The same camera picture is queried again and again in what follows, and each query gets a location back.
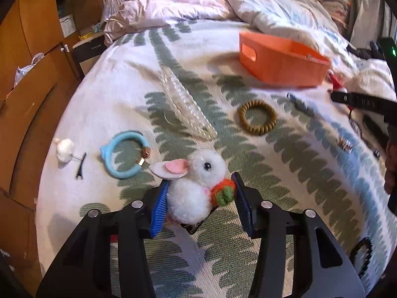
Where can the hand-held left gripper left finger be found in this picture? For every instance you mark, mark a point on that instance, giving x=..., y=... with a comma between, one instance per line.
x=159, y=208

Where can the pale pink quilt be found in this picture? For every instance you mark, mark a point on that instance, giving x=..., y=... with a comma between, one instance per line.
x=170, y=6

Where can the wooden wardrobe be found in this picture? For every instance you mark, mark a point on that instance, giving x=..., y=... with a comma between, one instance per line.
x=31, y=115

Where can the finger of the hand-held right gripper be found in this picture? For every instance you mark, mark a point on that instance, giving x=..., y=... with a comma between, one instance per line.
x=366, y=101

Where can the crumpled plastic bag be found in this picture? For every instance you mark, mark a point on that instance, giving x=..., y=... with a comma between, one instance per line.
x=26, y=70

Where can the dark nightstand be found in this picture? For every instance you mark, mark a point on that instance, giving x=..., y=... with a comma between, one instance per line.
x=90, y=54

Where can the black cloth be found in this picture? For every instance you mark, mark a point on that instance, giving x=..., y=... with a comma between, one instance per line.
x=363, y=52

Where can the person's right hand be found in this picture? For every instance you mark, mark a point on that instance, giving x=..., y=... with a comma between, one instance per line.
x=391, y=170

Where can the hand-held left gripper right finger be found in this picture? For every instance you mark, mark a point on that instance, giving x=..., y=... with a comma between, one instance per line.
x=242, y=205

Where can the white rabbit plush hair clip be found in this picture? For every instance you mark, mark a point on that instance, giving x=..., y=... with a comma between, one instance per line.
x=192, y=192

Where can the white box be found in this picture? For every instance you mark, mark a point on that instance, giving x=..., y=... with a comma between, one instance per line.
x=66, y=26

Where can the leaf patterned bed cover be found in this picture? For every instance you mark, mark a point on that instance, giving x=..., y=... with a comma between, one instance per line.
x=124, y=68

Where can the white curtain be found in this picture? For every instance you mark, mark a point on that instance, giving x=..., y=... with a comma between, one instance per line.
x=369, y=9

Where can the clear plastic bag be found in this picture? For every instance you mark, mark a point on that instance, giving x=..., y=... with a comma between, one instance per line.
x=111, y=3

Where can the clear plastic claw clip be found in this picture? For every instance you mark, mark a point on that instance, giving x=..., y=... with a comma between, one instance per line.
x=186, y=105

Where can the floral pillow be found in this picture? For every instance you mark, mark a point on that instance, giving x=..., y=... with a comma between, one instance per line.
x=332, y=3

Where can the red white santa hair clip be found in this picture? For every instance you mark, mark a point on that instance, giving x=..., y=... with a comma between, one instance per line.
x=336, y=83

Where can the pale patterned duvet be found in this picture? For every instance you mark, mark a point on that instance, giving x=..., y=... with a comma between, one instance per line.
x=273, y=6

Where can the orange plastic basket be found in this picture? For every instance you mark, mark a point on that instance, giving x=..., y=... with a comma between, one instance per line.
x=279, y=68

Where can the blue grey hair clip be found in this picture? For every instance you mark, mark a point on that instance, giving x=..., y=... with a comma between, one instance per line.
x=299, y=103

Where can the small white plush hair clip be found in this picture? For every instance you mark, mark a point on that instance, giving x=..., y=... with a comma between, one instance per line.
x=65, y=150

